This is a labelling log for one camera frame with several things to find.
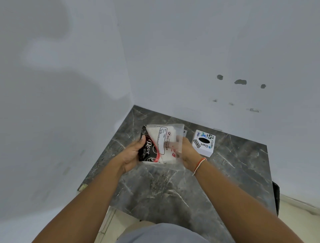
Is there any person's left hand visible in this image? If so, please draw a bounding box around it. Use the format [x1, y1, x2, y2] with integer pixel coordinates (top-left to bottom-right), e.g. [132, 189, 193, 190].
[120, 135, 147, 174]

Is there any person's right hand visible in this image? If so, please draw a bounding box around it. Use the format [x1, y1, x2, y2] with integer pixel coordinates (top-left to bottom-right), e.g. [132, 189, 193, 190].
[179, 137, 203, 173]

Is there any black and red tissue box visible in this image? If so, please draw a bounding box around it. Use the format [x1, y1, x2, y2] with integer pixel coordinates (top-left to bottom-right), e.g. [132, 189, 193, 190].
[138, 125, 160, 163]

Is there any clear plastic tissue packet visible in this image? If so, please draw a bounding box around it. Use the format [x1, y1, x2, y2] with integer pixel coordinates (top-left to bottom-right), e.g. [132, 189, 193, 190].
[142, 124, 186, 171]

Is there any person's left forearm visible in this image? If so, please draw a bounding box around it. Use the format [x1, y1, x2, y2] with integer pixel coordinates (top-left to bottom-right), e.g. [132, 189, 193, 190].
[32, 154, 125, 243]

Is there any person's right forearm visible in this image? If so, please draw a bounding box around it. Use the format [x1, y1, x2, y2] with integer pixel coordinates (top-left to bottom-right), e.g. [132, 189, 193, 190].
[192, 158, 305, 243]

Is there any white printed tissue box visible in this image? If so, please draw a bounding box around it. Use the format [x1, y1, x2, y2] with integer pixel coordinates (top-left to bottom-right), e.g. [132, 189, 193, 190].
[191, 130, 216, 158]

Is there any person's grey clothing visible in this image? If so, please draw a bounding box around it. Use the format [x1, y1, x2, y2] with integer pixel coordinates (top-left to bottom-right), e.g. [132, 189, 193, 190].
[115, 220, 210, 243]

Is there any black chair edge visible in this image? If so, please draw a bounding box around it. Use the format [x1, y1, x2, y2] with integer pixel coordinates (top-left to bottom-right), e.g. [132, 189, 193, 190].
[272, 181, 280, 217]

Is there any red and white thread bracelet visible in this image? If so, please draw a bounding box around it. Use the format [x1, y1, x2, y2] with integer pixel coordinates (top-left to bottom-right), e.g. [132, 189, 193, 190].
[192, 157, 207, 176]

